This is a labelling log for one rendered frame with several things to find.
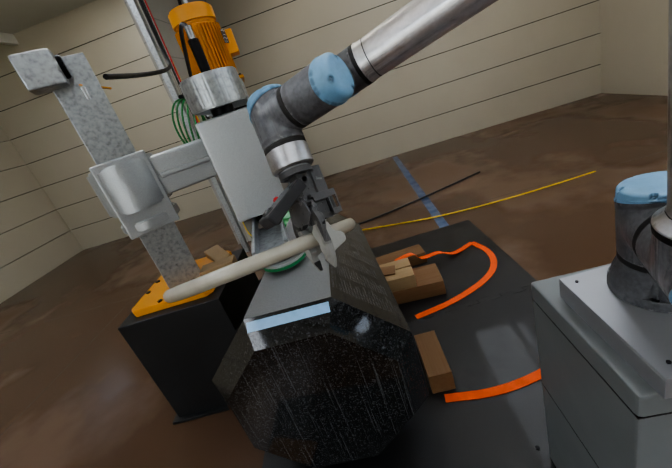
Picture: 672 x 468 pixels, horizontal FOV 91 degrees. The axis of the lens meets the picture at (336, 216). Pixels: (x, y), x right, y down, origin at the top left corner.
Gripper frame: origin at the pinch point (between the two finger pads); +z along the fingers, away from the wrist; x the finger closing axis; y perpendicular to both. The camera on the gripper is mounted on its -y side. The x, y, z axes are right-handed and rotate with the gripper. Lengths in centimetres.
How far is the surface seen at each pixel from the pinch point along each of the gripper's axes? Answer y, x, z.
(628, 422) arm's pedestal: 40, -25, 55
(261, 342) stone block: 6, 67, 23
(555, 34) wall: 665, 93, -169
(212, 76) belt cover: 17, 47, -72
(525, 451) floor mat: 76, 30, 107
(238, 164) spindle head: 21, 62, -43
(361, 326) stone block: 35, 45, 32
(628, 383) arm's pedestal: 39, -28, 45
